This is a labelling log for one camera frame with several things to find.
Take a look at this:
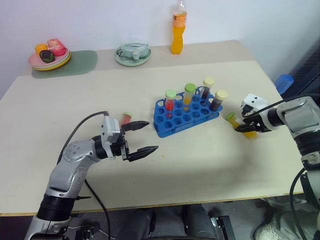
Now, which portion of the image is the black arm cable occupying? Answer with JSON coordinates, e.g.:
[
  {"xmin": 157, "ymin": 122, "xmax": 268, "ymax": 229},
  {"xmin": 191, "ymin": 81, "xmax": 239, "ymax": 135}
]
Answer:
[
  {"xmin": 289, "ymin": 167, "xmax": 310, "ymax": 240},
  {"xmin": 56, "ymin": 110, "xmax": 110, "ymax": 165},
  {"xmin": 254, "ymin": 93, "xmax": 320, "ymax": 113},
  {"xmin": 83, "ymin": 179, "xmax": 112, "ymax": 240}
]

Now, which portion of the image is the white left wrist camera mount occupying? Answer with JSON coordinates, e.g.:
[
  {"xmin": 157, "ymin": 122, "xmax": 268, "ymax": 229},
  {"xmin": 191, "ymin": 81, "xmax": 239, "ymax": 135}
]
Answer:
[{"xmin": 99, "ymin": 115, "xmax": 126, "ymax": 160}]

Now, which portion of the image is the orange toy food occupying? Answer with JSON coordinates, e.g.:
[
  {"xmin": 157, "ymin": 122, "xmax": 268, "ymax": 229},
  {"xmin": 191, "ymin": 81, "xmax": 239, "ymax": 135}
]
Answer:
[{"xmin": 34, "ymin": 43, "xmax": 49, "ymax": 55}]

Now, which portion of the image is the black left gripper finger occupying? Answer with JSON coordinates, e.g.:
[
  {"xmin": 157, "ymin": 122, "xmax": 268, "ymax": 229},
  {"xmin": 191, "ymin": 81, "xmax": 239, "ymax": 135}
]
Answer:
[
  {"xmin": 128, "ymin": 145, "xmax": 160, "ymax": 163},
  {"xmin": 121, "ymin": 120, "xmax": 151, "ymax": 132}
]

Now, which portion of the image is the dark purple green toy food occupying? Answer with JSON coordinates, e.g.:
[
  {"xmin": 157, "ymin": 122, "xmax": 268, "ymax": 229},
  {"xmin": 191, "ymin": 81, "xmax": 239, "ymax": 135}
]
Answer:
[{"xmin": 39, "ymin": 49, "xmax": 56, "ymax": 63}]

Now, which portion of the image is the dark rounded shape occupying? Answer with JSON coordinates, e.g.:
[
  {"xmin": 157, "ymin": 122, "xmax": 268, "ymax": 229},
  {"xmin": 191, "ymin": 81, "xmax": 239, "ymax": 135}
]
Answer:
[{"xmin": 182, "ymin": 203, "xmax": 215, "ymax": 240}]

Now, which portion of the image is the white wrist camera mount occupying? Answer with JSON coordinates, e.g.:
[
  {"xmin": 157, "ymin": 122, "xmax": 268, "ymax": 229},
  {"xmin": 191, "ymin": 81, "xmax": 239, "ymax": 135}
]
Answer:
[
  {"xmin": 99, "ymin": 115, "xmax": 126, "ymax": 160},
  {"xmin": 240, "ymin": 93, "xmax": 273, "ymax": 133}
]

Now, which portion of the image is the pink plate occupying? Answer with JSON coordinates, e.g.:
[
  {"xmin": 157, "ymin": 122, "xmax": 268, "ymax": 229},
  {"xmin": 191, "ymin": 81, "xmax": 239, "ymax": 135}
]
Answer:
[{"xmin": 27, "ymin": 47, "xmax": 70, "ymax": 68}]

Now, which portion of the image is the orange soda bottle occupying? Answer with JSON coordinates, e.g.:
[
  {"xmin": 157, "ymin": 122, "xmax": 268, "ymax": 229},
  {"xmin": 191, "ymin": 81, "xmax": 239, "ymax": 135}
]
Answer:
[{"xmin": 170, "ymin": 0, "xmax": 189, "ymax": 56}]

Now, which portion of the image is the red test tube green cap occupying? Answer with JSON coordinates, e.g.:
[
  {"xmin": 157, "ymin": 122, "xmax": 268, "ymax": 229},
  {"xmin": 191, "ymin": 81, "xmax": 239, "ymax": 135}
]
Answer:
[
  {"xmin": 120, "ymin": 112, "xmax": 135, "ymax": 126},
  {"xmin": 164, "ymin": 88, "xmax": 177, "ymax": 119}
]

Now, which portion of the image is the black object beside table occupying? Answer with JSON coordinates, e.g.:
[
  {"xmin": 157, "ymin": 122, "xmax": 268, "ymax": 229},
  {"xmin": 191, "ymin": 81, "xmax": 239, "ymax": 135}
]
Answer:
[{"xmin": 281, "ymin": 37, "xmax": 320, "ymax": 101}]

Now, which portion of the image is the light green plate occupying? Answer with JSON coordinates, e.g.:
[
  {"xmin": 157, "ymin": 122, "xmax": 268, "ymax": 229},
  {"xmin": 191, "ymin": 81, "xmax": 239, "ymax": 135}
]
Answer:
[{"xmin": 113, "ymin": 46, "xmax": 153, "ymax": 68}]

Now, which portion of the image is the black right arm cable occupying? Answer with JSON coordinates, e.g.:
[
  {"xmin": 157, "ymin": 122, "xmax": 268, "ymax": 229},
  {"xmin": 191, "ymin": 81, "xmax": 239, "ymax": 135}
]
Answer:
[
  {"xmin": 254, "ymin": 93, "xmax": 320, "ymax": 113},
  {"xmin": 289, "ymin": 167, "xmax": 310, "ymax": 240}
]

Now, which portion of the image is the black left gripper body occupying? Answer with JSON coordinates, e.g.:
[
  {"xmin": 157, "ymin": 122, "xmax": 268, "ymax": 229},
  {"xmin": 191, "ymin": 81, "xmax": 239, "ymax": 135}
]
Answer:
[{"xmin": 109, "ymin": 132, "xmax": 131, "ymax": 163}]

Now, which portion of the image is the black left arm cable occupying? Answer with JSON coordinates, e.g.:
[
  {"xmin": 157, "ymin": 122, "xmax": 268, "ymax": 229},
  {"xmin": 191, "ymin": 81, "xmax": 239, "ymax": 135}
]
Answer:
[
  {"xmin": 56, "ymin": 110, "xmax": 110, "ymax": 165},
  {"xmin": 83, "ymin": 179, "xmax": 112, "ymax": 240}
]

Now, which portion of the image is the green placemat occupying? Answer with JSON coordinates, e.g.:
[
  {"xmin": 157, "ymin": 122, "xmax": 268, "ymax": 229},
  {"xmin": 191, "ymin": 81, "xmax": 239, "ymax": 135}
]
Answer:
[{"xmin": 31, "ymin": 49, "xmax": 99, "ymax": 80}]

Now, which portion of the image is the yellow test tube green cap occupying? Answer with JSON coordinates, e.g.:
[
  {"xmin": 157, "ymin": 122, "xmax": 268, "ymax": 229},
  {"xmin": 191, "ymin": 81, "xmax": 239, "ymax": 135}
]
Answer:
[
  {"xmin": 183, "ymin": 82, "xmax": 197, "ymax": 106},
  {"xmin": 224, "ymin": 112, "xmax": 259, "ymax": 141}
]

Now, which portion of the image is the blue test tube rack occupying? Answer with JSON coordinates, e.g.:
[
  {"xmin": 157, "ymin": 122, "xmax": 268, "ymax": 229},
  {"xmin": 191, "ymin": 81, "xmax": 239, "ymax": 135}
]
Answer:
[{"xmin": 153, "ymin": 85, "xmax": 225, "ymax": 139}]

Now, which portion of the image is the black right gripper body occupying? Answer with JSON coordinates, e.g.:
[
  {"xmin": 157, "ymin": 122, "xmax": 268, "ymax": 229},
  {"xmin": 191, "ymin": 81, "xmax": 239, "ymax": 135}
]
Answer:
[{"xmin": 242, "ymin": 104, "xmax": 264, "ymax": 133}]

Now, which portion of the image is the yellow plate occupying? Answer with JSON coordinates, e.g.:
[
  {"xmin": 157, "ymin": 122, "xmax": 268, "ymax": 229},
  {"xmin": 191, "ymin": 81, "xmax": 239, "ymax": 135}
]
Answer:
[{"xmin": 30, "ymin": 50, "xmax": 72, "ymax": 72}]

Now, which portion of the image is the grey trouser leg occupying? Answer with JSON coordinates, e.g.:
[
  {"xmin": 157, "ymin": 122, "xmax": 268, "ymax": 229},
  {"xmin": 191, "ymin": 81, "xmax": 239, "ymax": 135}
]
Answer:
[{"xmin": 259, "ymin": 194, "xmax": 320, "ymax": 240}]

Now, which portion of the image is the pink toy food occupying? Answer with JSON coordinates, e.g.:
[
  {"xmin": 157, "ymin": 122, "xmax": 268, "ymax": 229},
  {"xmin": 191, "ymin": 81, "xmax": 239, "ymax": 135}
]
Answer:
[{"xmin": 47, "ymin": 37, "xmax": 67, "ymax": 57}]

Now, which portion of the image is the black flat pedal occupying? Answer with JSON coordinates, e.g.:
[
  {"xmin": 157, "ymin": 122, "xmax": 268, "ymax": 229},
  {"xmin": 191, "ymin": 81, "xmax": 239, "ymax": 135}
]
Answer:
[{"xmin": 210, "ymin": 214, "xmax": 236, "ymax": 240}]

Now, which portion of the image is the blue ribbed object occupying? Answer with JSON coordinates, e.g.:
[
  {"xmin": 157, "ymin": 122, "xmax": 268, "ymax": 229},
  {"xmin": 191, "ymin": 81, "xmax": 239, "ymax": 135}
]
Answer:
[{"xmin": 274, "ymin": 73, "xmax": 295, "ymax": 96}]

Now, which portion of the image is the dark test tube cream cap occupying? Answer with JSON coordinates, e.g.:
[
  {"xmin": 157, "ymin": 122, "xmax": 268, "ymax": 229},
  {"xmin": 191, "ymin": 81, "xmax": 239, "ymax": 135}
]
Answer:
[
  {"xmin": 200, "ymin": 76, "xmax": 216, "ymax": 100},
  {"xmin": 208, "ymin": 89, "xmax": 229, "ymax": 112}
]

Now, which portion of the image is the white shoe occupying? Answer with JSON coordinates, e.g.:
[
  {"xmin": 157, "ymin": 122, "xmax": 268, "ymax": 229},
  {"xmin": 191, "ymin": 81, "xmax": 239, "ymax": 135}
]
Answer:
[{"xmin": 253, "ymin": 223, "xmax": 284, "ymax": 240}]

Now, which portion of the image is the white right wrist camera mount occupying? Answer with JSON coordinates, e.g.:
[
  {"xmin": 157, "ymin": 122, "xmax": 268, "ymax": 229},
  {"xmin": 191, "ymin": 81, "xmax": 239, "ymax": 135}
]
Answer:
[{"xmin": 240, "ymin": 93, "xmax": 273, "ymax": 133}]

